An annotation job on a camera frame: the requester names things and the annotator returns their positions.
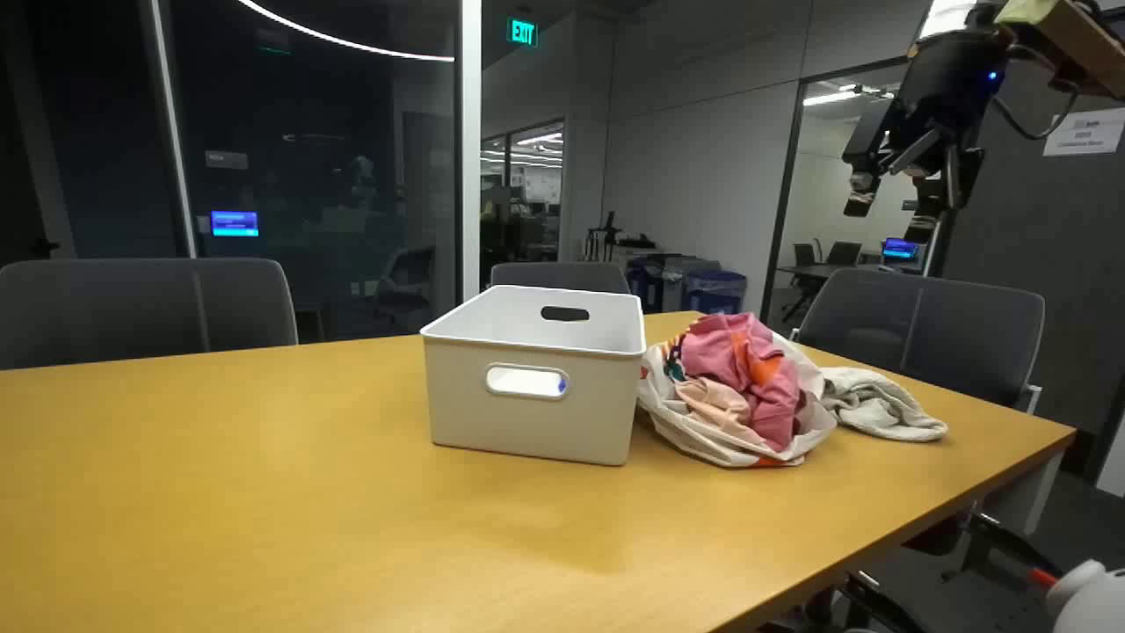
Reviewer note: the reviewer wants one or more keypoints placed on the pink cloth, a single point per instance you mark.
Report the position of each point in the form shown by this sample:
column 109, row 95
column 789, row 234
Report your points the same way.
column 750, row 363

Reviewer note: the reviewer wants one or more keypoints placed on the blue lit wall screen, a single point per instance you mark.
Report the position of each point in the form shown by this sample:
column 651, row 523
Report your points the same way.
column 232, row 223

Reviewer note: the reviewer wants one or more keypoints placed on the white plastic bag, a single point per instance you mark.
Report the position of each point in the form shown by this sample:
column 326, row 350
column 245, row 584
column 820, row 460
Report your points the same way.
column 705, row 440

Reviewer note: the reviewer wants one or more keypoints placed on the grey white crumpled cloth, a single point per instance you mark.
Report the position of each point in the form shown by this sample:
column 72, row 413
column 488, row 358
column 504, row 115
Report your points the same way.
column 879, row 405

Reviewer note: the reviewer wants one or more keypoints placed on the white window frame post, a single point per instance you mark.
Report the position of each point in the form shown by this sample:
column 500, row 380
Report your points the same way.
column 470, row 162

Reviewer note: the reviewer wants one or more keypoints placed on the white plastic storage box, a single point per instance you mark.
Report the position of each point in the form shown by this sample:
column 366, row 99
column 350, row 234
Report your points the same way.
column 531, row 388

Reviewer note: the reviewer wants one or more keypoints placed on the white bottle with red cap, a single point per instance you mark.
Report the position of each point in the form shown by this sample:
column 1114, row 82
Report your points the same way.
column 1090, row 599

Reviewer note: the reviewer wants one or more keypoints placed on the curved ceiling light strip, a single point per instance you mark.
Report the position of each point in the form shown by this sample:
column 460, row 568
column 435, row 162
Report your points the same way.
column 352, row 42

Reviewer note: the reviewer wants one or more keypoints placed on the wide grey office chair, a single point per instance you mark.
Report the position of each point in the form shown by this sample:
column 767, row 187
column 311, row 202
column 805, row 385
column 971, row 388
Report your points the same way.
column 127, row 307

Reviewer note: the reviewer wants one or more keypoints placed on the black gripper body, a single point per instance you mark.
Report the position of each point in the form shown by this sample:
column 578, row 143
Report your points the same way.
column 948, row 94

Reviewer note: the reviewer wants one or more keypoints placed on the blue laptop screen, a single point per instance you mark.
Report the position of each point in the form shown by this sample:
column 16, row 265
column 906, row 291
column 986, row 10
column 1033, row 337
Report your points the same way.
column 902, row 252

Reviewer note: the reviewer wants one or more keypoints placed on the white paper wall sign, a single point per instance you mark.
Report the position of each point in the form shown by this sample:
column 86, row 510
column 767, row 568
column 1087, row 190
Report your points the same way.
column 1086, row 132

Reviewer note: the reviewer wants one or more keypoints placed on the dark waste bin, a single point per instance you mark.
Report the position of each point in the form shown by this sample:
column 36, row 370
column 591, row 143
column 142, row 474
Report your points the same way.
column 661, row 284

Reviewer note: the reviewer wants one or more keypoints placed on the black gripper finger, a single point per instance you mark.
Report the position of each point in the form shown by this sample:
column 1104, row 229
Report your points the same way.
column 945, row 187
column 866, row 144

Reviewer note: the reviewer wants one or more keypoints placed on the tan wrist camera mount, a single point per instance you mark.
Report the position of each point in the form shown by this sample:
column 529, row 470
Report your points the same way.
column 1075, row 40

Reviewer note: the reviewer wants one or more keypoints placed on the peach patterned cloth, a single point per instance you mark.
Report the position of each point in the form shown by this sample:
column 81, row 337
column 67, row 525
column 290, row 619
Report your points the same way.
column 707, row 405

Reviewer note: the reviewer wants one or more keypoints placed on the green exit sign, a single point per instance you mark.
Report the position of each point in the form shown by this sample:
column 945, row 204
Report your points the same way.
column 522, row 34

